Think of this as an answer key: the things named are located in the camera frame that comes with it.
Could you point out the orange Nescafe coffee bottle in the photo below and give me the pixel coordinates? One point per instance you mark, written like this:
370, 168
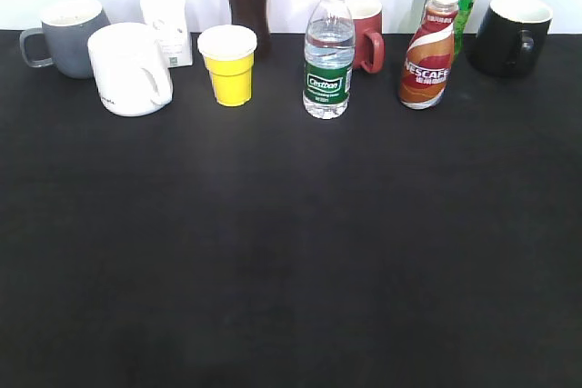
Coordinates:
429, 56

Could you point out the grey ceramic mug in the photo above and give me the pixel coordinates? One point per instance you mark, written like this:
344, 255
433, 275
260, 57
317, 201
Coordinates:
66, 28

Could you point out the red ceramic mug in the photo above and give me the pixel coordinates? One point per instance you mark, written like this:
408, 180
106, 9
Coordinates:
370, 49

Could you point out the white ceramic mug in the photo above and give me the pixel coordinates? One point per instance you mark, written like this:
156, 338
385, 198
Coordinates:
130, 71

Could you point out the black ceramic mug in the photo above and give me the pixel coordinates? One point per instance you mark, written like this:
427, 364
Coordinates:
511, 37

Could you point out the yellow plastic cup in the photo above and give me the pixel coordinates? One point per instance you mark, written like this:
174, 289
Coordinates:
229, 54

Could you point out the clear water bottle green label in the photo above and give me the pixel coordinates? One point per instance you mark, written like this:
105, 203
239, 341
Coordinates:
329, 52

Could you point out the white paper carton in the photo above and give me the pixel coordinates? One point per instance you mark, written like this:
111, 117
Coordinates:
168, 19

